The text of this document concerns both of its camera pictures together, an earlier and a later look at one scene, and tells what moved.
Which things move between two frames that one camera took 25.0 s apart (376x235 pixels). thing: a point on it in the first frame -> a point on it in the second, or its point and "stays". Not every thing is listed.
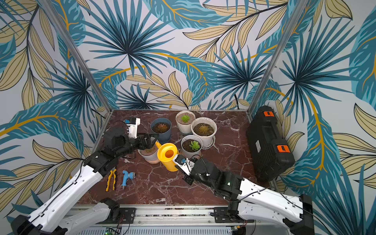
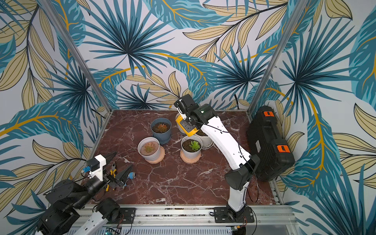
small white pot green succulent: (191, 146) stays
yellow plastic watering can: (166, 153) -> (178, 120)
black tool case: (270, 154) stays
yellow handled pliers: (113, 170) stays
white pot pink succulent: (150, 154) stays
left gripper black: (150, 144) -> (115, 182)
